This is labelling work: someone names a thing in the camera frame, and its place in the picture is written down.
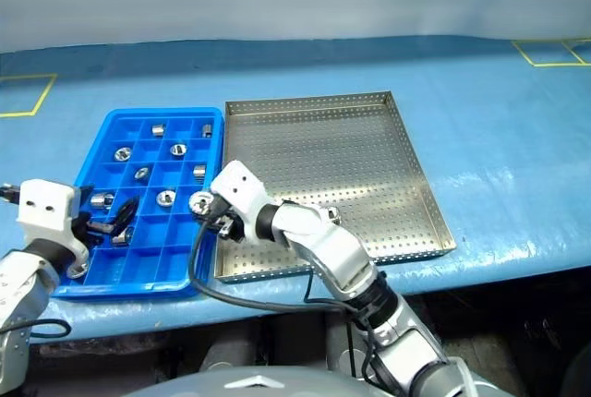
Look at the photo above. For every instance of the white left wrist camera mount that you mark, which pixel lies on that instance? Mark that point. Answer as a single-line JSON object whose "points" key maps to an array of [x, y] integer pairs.
{"points": [[44, 203]]}

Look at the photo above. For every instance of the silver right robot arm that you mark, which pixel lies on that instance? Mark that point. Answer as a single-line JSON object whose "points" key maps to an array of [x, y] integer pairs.
{"points": [[332, 249]]}

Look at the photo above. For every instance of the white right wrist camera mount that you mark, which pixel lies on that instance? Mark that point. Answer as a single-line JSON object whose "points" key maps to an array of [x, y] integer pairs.
{"points": [[240, 184]]}

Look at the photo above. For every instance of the blue plastic compartment tray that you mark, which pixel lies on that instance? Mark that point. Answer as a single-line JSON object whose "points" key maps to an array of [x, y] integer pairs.
{"points": [[138, 272]]}

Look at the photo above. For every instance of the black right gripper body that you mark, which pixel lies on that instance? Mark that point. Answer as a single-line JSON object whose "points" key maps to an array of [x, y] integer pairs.
{"points": [[236, 228]]}

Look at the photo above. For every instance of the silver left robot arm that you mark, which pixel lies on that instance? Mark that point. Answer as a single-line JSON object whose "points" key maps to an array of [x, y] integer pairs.
{"points": [[18, 286]]}

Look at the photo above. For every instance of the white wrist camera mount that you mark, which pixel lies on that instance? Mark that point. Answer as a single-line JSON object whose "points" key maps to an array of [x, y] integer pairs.
{"points": [[44, 203], [240, 184]]}

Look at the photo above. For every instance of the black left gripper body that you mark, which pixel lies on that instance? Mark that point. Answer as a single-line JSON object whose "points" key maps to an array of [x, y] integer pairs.
{"points": [[83, 228]]}

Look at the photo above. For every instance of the perforated steel tray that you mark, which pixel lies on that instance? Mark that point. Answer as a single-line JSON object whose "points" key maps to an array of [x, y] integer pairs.
{"points": [[323, 161]]}

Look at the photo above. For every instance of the grey robot torso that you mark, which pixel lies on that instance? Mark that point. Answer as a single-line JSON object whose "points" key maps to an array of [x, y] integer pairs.
{"points": [[258, 385]]}

